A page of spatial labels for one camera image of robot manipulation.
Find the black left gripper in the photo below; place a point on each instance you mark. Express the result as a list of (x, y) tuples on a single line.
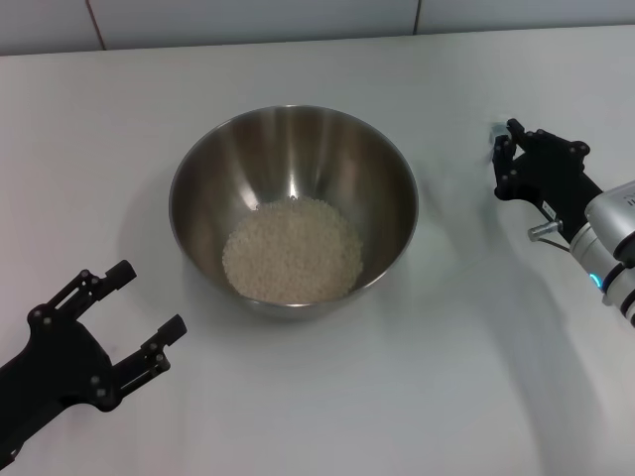
[(59, 362)]

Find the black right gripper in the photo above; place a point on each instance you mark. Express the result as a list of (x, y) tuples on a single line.
[(550, 173)]

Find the white rice grains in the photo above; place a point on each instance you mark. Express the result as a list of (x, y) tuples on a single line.
[(292, 253)]

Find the stainless steel mixing bowl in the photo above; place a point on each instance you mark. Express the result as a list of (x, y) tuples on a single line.
[(297, 163)]

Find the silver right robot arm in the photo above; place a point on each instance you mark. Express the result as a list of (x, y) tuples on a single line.
[(610, 248)]

